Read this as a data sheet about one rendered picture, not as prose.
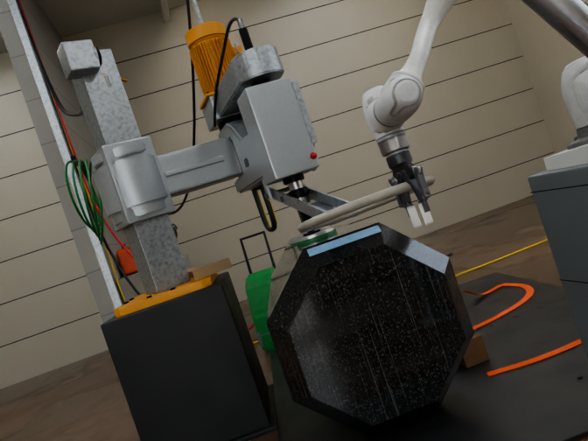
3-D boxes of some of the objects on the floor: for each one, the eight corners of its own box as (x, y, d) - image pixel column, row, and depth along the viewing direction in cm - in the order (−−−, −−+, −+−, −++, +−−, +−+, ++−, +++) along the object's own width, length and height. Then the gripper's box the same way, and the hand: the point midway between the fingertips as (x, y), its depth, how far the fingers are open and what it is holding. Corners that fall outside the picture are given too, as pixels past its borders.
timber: (490, 359, 253) (482, 334, 253) (466, 368, 252) (458, 344, 252) (463, 345, 283) (455, 323, 283) (442, 353, 282) (434, 332, 281)
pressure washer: (268, 342, 444) (233, 241, 442) (308, 331, 437) (273, 227, 435) (256, 357, 410) (219, 247, 408) (300, 344, 403) (262, 232, 401)
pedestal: (143, 478, 256) (91, 328, 254) (167, 425, 322) (125, 305, 320) (277, 429, 260) (227, 281, 258) (274, 387, 326) (233, 269, 324)
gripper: (424, 141, 163) (452, 215, 162) (388, 160, 178) (413, 228, 177) (407, 145, 159) (436, 222, 158) (370, 164, 174) (396, 234, 173)
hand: (420, 215), depth 167 cm, fingers closed on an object, 4 cm apart
